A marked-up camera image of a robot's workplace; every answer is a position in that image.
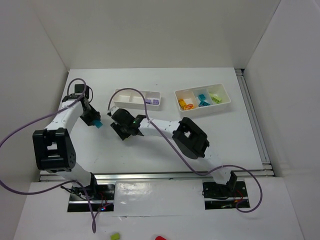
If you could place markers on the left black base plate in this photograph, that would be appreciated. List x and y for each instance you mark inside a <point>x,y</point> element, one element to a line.
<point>101,201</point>

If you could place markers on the aluminium front rail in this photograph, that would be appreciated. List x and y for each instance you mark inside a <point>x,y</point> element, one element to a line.
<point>155,176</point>

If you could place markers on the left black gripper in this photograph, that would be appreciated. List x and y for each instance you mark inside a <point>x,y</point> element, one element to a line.
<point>90,118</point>

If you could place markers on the long teal lego brick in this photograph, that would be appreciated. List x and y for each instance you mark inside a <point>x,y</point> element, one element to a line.
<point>97,123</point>

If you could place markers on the green brick on floor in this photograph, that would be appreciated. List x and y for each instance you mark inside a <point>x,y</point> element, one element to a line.
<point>115,236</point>

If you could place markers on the right white compartment tray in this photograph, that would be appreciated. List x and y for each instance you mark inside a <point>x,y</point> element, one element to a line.
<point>190,95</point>

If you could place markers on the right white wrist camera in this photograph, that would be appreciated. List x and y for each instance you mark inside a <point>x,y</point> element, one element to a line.
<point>112,111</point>

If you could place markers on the red object at edge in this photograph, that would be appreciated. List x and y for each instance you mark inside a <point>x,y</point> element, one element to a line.
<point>160,238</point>

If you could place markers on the small teal lego brick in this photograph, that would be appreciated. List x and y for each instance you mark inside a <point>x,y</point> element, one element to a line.
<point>201,97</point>

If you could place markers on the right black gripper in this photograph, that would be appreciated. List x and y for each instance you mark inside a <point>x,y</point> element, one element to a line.
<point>122,130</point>

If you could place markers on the yellow curved lego brick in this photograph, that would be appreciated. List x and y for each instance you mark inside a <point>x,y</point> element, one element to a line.
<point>182,103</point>

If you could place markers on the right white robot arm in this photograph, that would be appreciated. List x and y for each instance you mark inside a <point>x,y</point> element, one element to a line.
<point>187,138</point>

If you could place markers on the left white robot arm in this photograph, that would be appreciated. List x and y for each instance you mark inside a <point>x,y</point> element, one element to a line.
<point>53,147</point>

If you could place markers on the left white compartment tray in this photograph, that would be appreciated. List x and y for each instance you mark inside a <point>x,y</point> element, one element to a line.
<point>130,99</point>

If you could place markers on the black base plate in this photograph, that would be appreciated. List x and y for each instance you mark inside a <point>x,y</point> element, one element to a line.
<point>219,197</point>
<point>101,201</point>

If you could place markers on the aluminium side rail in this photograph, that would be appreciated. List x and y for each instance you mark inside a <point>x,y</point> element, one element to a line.
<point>262,149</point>

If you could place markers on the yellow orange printed brick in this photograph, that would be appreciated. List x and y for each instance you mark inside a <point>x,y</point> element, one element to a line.
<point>188,107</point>

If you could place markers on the purple square lego brick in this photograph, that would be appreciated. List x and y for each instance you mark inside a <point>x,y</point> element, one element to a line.
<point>155,102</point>

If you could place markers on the green single stud brick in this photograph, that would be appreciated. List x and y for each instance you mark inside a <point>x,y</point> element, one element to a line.
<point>217,100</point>

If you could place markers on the light green lego brick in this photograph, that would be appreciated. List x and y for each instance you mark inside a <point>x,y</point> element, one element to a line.
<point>213,95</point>

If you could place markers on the teal arch lego piece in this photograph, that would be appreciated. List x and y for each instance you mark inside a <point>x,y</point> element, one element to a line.
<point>203,104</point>

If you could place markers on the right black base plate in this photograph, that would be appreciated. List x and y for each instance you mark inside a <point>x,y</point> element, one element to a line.
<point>219,197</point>

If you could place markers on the white compartment tray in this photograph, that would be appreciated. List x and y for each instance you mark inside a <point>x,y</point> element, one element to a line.
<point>130,99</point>
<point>190,95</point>

